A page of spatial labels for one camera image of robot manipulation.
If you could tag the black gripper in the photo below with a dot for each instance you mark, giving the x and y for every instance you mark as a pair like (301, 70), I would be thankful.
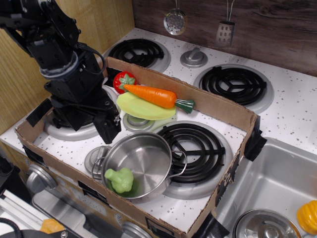
(76, 85)

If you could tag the orange toy carrot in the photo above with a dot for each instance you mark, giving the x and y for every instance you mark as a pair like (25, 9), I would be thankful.
(160, 97)

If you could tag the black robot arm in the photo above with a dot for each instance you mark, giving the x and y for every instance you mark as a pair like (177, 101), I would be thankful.
(43, 31)

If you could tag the light green plastic plate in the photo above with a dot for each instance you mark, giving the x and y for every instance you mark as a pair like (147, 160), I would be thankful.
(140, 108)

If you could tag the centre silver stove knob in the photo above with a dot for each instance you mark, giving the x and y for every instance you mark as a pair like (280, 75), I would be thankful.
(134, 124)

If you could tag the silver stove knob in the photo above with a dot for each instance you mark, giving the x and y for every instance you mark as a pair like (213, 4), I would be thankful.
(94, 161)
(194, 58)
(134, 124)

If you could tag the front silver stove knob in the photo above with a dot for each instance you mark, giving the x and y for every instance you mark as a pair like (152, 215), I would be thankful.
(94, 161)

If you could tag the stainless steel pot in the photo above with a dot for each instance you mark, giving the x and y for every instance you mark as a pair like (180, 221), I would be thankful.
(149, 158)

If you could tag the green toy broccoli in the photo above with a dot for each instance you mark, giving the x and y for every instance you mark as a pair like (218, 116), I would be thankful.
(121, 180)

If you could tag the brown cardboard fence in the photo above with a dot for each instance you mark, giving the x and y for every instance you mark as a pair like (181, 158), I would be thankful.
(163, 216)

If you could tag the back left black burner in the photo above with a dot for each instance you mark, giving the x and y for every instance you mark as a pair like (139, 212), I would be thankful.
(142, 52)

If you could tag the left silver oven knob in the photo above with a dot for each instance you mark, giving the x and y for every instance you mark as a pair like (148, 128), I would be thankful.
(39, 180)

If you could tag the silver oven knob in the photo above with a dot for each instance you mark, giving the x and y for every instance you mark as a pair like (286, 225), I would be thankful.
(131, 230)
(39, 180)

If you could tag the front right black burner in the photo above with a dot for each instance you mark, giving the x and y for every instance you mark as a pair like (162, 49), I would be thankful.
(200, 157)

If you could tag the right silver oven knob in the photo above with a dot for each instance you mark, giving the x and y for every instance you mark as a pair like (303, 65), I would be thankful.
(131, 230)

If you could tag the back silver stove knob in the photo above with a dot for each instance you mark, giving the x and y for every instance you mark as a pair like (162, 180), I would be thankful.
(194, 58)

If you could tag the orange toy at bottom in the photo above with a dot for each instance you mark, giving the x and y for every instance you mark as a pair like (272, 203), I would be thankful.
(50, 226)

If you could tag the hanging round metal strainer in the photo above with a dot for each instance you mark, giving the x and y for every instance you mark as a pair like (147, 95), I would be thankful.
(175, 20)

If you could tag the back right black burner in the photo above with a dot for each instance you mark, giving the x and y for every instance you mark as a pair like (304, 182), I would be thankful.
(241, 84)

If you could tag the hanging metal spatula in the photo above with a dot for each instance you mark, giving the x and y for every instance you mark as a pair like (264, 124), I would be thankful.
(225, 31)

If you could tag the stainless steel sink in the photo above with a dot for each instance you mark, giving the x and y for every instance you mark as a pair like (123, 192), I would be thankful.
(282, 179)

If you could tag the silver pot lid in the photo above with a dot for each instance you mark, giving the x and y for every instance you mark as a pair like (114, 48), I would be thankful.
(262, 223)

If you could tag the yellow toy pepper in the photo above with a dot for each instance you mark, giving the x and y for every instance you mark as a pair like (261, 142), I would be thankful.
(307, 217)

